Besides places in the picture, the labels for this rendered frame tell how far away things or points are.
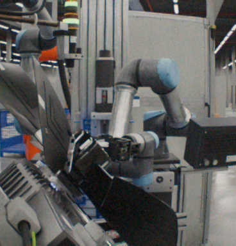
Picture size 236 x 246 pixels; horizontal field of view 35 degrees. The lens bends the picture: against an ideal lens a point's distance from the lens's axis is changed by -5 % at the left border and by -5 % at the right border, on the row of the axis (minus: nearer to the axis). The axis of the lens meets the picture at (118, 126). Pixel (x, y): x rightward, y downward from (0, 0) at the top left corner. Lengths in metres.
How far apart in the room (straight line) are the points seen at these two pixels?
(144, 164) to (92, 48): 0.86
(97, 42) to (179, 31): 1.27
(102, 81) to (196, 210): 1.80
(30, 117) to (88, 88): 1.09
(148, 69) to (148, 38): 1.58
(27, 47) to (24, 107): 0.97
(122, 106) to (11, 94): 0.62
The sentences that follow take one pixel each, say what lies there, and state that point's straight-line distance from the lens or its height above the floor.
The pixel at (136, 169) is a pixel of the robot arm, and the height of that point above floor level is 1.08.
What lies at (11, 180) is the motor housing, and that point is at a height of 1.16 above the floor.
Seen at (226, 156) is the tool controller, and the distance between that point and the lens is 1.68.
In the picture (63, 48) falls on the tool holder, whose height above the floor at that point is 1.48.
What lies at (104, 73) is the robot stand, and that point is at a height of 1.45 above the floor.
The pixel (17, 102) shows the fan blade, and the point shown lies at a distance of 1.01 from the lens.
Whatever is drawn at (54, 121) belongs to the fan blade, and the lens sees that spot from 0.76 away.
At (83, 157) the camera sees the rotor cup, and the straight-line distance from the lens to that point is 0.94.
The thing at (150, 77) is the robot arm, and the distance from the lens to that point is 1.52.
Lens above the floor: 1.36
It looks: 5 degrees down
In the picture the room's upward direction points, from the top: straight up
